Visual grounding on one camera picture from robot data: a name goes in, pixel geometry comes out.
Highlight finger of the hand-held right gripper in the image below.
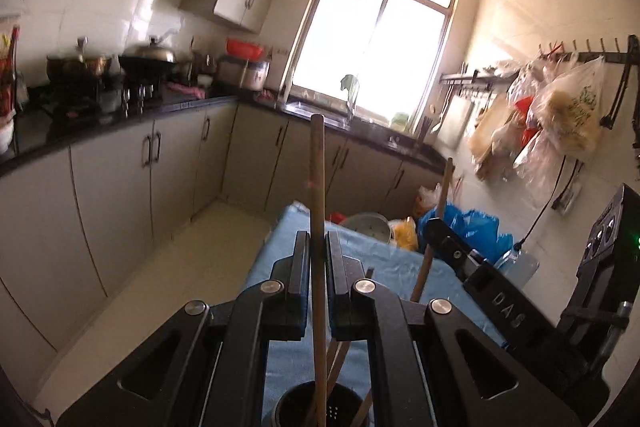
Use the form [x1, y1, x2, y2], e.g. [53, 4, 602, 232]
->
[424, 217, 495, 284]

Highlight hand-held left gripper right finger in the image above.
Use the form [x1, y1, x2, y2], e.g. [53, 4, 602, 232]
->
[326, 231, 583, 427]

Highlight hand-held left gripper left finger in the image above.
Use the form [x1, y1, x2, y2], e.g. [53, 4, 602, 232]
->
[55, 231, 312, 427]

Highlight wooden chopstick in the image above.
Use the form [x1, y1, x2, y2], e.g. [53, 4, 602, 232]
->
[410, 158, 455, 304]
[309, 113, 331, 427]

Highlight black chopstick holder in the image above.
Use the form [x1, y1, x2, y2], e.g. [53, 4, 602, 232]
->
[262, 382, 373, 427]

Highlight blue plastic bag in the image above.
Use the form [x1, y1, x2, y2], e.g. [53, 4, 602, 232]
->
[452, 208, 514, 265]
[417, 204, 463, 253]

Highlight clear glass mug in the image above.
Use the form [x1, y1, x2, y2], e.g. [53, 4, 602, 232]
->
[497, 247, 541, 290]

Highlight yellow plastic bag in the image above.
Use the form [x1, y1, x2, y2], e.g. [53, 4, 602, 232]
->
[389, 217, 420, 253]

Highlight blue tablecloth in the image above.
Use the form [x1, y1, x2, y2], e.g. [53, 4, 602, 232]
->
[245, 202, 506, 427]

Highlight white plastic bag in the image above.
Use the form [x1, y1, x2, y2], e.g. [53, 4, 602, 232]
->
[412, 184, 443, 218]

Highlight cluster of hanging plastic bags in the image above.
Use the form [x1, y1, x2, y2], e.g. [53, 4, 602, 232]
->
[470, 57, 571, 208]

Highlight white cutting board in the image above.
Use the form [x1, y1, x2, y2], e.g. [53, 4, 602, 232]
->
[447, 99, 476, 145]

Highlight steel sink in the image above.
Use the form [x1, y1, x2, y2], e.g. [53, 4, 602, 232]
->
[287, 99, 351, 128]

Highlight sink faucet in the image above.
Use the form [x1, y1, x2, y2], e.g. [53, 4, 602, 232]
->
[345, 77, 359, 124]

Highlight printed plastic bag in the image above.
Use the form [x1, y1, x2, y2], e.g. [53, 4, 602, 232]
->
[530, 56, 606, 160]

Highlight grey base cabinets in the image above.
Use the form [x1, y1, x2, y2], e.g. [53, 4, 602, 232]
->
[0, 99, 451, 348]

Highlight silver rice cooker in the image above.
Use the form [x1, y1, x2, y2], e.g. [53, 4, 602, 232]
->
[215, 54, 271, 92]

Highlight pink cloth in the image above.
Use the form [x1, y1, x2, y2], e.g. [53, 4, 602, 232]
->
[167, 82, 207, 98]

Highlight kitchen window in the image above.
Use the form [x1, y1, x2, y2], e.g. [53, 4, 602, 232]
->
[285, 0, 466, 138]

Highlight red plastic basin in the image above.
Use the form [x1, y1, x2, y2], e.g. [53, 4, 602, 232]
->
[225, 38, 266, 58]

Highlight black kitchen countertop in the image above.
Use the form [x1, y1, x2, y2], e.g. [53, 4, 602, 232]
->
[0, 94, 451, 178]

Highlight black wok with lid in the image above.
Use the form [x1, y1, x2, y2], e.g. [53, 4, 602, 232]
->
[117, 34, 178, 75]

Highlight gas stove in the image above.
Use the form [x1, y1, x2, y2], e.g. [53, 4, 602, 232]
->
[30, 77, 166, 122]

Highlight metal stockpot with lid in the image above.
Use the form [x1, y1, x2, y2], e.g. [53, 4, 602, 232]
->
[46, 37, 113, 82]

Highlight wall socket with plug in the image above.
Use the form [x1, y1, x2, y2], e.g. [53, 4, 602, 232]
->
[551, 183, 582, 214]

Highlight metal wall rack shelf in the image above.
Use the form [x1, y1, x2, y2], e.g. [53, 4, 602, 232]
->
[440, 69, 521, 100]

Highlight black hook rail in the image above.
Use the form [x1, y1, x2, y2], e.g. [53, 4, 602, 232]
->
[537, 34, 640, 132]

